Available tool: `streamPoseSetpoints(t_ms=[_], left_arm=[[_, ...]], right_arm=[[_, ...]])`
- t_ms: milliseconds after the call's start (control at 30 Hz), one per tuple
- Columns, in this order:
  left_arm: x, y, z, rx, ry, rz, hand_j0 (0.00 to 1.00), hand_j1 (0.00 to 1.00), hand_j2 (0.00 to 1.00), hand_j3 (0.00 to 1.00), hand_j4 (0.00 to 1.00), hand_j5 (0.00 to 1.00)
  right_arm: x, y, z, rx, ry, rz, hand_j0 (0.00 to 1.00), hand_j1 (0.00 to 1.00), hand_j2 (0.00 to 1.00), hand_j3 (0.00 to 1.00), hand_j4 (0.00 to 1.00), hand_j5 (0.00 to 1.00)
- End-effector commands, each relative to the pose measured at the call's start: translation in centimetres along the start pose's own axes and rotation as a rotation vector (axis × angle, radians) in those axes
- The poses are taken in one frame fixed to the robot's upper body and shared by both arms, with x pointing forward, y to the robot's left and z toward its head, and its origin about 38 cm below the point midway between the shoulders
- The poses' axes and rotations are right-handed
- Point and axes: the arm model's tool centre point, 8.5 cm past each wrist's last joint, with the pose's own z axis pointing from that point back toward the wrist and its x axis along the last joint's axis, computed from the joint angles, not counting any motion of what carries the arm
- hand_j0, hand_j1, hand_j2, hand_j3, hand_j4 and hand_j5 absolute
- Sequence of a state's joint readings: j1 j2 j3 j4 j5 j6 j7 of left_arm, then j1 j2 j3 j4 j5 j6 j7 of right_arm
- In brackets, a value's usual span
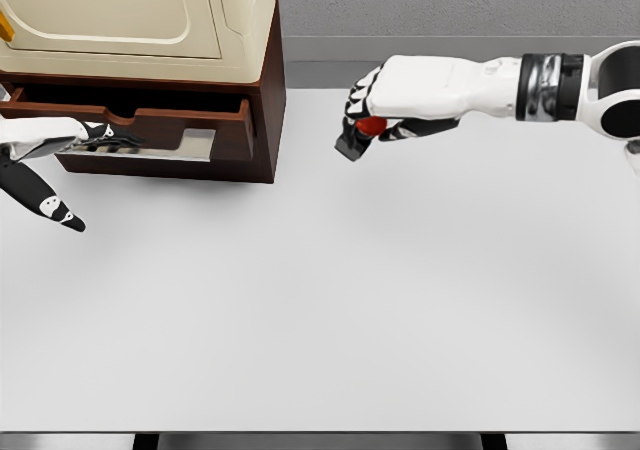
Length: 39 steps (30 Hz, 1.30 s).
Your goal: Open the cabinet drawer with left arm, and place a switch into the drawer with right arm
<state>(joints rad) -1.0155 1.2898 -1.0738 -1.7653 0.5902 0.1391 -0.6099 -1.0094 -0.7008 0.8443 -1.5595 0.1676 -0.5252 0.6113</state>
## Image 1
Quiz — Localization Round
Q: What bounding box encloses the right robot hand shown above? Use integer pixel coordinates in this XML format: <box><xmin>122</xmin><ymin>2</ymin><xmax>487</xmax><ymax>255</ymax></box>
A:
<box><xmin>341</xmin><ymin>54</ymin><xmax>484</xmax><ymax>143</ymax></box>

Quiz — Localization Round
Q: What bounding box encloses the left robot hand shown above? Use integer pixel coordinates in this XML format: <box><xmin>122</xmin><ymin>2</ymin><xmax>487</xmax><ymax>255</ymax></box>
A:
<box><xmin>0</xmin><ymin>117</ymin><xmax>147</xmax><ymax>234</ymax></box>

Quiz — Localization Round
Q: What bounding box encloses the brown drawer with metal handle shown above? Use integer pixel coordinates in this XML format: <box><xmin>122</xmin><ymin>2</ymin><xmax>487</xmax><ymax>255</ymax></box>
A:
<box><xmin>0</xmin><ymin>85</ymin><xmax>259</xmax><ymax>164</ymax></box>

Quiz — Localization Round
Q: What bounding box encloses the brown cabinet with cream top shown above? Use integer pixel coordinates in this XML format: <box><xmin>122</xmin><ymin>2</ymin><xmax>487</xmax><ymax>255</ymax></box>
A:
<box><xmin>0</xmin><ymin>0</ymin><xmax>287</xmax><ymax>186</ymax></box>

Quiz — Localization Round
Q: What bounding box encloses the yellow cabinet handle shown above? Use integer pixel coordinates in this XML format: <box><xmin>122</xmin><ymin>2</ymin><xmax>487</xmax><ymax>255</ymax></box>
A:
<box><xmin>0</xmin><ymin>11</ymin><xmax>17</xmax><ymax>45</ymax></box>

